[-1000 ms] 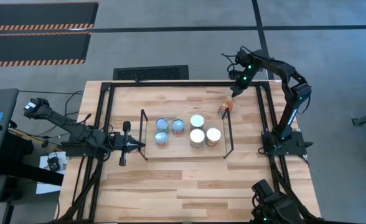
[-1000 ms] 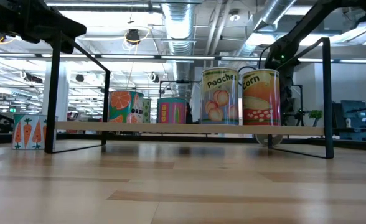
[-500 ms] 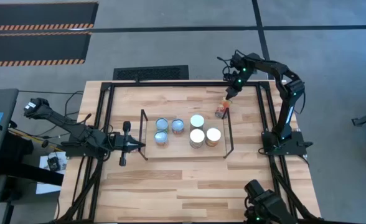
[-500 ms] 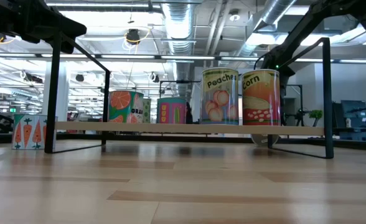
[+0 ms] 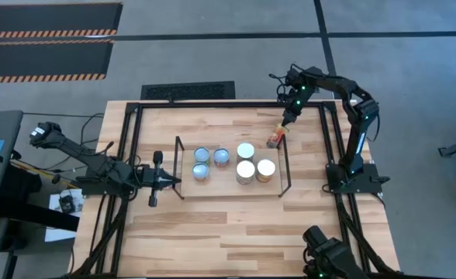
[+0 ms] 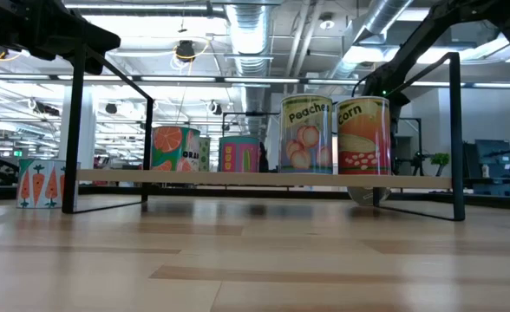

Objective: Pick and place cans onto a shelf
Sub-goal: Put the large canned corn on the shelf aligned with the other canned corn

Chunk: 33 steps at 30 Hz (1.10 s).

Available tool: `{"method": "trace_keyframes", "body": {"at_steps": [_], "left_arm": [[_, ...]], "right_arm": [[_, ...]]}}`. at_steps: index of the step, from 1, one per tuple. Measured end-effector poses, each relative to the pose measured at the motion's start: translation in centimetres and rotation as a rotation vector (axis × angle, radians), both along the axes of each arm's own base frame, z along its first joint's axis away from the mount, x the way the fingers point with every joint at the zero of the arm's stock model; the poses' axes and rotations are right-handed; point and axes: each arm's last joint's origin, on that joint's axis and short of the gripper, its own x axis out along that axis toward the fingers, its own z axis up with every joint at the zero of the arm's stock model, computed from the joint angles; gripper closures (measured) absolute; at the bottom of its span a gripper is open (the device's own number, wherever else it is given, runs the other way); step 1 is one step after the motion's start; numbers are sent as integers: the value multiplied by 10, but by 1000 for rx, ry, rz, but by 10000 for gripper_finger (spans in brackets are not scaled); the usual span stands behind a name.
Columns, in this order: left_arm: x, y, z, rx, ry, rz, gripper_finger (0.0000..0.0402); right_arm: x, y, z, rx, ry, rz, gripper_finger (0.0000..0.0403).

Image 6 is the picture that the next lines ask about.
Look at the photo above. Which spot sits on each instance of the black frame wooden shelf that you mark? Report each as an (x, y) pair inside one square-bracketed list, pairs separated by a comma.
[(259, 180)]

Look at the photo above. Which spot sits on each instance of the small white bottle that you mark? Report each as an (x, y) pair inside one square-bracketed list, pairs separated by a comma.
[(485, 170)]

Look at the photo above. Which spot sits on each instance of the smooth silver air duct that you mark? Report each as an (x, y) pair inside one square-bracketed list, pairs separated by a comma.
[(376, 17)]

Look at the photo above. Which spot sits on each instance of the corn label can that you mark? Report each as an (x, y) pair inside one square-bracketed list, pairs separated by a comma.
[(363, 138)]

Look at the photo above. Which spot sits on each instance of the mandarin oranges label can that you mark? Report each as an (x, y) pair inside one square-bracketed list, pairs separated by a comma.
[(172, 147)]

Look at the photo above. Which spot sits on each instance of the potted green plant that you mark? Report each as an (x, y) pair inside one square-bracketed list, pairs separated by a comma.
[(440, 158)]

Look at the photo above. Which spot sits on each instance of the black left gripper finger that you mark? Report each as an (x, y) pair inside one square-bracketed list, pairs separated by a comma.
[(90, 39)]

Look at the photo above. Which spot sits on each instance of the green exit sign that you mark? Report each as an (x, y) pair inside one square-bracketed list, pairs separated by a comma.
[(17, 153)]

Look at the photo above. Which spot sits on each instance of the grey background desk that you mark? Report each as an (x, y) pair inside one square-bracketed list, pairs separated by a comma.
[(498, 182)]

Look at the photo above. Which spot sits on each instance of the pink patterned can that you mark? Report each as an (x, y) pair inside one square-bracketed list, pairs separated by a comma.
[(239, 154)]

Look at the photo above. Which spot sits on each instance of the green dotted can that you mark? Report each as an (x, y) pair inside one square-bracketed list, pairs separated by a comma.
[(205, 154)]

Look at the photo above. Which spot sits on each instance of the carrot print can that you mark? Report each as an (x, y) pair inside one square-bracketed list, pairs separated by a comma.
[(38, 184)]

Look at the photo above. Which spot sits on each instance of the ribbed silver air duct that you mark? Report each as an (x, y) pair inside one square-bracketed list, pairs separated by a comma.
[(248, 34)]

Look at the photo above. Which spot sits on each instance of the peaches label can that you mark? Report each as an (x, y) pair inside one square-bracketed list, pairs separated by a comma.
[(307, 138)]

